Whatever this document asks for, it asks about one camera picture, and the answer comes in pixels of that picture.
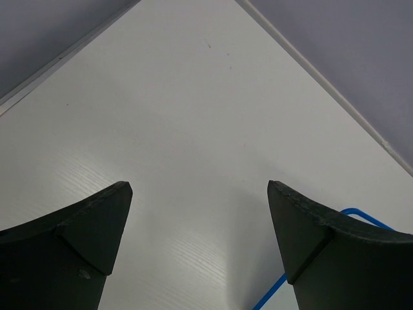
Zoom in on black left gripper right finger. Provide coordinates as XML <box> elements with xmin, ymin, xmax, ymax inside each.
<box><xmin>267</xmin><ymin>181</ymin><xmax>412</xmax><ymax>309</ymax></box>

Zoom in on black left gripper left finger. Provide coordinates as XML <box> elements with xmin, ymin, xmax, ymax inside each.
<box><xmin>1</xmin><ymin>181</ymin><xmax>132</xmax><ymax>309</ymax></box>

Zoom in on blue framed whiteboard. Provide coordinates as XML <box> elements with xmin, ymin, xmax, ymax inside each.
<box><xmin>252</xmin><ymin>208</ymin><xmax>393</xmax><ymax>310</ymax></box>

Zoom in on aluminium left side rail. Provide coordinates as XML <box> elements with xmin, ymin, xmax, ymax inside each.
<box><xmin>1</xmin><ymin>1</ymin><xmax>136</xmax><ymax>113</ymax></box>

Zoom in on aluminium table edge rail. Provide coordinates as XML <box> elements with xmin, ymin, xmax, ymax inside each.
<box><xmin>240</xmin><ymin>1</ymin><xmax>412</xmax><ymax>172</ymax></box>

